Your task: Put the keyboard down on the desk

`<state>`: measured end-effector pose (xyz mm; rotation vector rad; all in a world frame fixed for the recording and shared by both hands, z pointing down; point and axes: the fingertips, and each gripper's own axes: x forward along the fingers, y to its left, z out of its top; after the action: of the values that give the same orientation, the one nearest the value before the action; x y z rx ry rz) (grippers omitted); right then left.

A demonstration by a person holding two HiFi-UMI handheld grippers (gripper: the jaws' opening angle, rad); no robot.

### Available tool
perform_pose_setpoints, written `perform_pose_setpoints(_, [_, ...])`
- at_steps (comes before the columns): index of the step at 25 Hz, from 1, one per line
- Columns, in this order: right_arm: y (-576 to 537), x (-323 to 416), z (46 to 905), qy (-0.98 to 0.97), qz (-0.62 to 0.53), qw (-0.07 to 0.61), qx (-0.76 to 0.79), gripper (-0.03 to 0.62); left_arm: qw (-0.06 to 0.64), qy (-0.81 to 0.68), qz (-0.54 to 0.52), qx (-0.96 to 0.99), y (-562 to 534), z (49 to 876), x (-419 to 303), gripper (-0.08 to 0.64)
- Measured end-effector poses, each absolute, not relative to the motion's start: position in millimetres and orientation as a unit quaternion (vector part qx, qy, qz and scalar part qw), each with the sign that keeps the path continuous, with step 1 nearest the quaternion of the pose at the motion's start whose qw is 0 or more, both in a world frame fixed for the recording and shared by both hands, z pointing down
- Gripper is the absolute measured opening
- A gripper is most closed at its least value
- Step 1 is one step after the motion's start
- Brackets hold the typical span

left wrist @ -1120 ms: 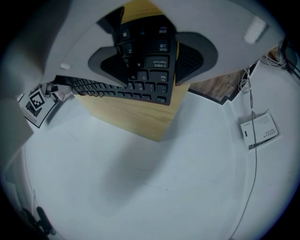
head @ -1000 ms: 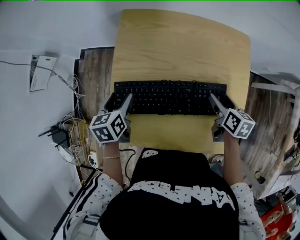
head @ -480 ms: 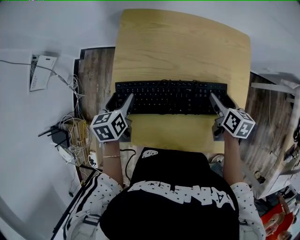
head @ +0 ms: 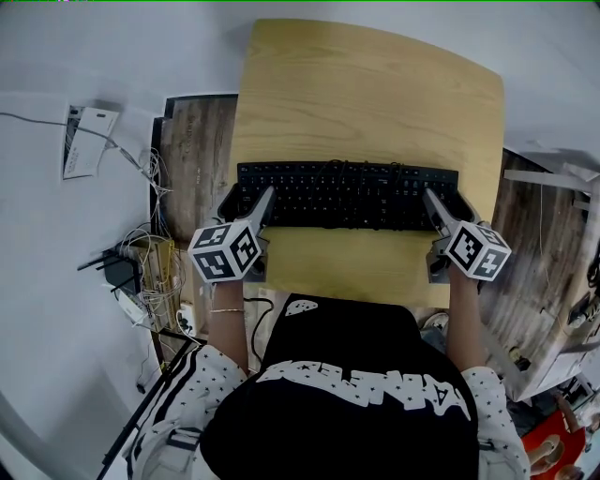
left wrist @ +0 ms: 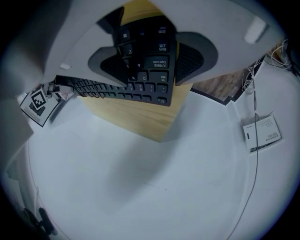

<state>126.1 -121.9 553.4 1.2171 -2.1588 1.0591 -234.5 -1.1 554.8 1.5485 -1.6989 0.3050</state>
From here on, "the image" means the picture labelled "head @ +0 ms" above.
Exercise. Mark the black metal frame stand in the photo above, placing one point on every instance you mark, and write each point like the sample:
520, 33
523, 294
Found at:
130, 429

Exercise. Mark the wooden table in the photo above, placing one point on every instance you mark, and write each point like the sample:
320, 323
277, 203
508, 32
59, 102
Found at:
365, 94

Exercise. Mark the person's left forearm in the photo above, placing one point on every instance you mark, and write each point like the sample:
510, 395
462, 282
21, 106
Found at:
227, 342

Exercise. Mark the white power strip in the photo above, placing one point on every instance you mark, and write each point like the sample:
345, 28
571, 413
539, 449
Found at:
185, 319

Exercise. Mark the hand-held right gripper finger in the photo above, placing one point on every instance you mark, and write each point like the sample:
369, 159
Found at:
438, 213
465, 211

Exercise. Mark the grey metal bar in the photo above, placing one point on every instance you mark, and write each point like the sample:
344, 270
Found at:
544, 178

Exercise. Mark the black keyboard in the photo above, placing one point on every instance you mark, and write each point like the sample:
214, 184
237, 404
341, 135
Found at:
328, 197

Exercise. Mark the black router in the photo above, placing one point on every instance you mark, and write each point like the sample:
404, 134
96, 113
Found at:
121, 275

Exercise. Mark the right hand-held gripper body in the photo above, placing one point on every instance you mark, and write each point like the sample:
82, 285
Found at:
473, 250

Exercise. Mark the red box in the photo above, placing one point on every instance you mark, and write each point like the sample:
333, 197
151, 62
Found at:
548, 424

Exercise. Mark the person's right leg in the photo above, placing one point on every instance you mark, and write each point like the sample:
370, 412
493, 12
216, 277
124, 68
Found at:
433, 340

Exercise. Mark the black and white printed shirt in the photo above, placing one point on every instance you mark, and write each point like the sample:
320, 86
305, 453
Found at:
337, 431

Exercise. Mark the white router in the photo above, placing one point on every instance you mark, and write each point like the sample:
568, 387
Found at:
133, 309

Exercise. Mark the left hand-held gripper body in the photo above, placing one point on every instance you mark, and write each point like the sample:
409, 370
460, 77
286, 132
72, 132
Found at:
215, 253

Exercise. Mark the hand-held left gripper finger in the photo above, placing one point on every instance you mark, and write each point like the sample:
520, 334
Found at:
265, 206
229, 206

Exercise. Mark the white wall network panel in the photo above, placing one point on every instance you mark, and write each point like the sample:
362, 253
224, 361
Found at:
89, 140

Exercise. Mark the person's right shoe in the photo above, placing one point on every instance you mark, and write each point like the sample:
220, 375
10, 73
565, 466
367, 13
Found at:
435, 321

